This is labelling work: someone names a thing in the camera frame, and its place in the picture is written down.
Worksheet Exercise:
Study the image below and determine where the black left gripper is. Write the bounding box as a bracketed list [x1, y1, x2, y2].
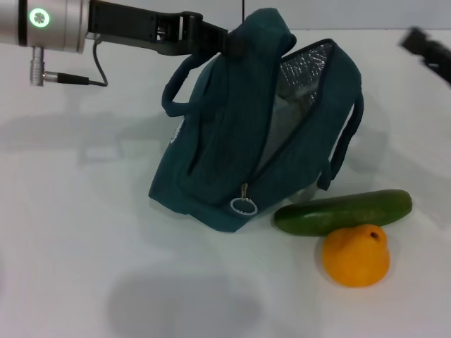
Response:
[87, 0, 248, 58]

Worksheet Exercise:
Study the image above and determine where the dark teal lunch bag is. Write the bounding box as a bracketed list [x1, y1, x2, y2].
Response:
[147, 8, 364, 233]

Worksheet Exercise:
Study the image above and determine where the green cucumber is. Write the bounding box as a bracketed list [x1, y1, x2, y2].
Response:
[273, 189, 413, 237]

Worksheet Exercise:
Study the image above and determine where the orange fruit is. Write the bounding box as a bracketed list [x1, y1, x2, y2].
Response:
[321, 224, 391, 288]

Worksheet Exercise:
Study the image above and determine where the left arm cable with plug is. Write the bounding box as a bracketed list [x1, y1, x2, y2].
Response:
[30, 33, 109, 87]

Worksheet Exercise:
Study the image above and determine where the silver zipper pull ring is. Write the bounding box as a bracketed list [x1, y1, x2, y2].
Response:
[230, 182, 259, 218]

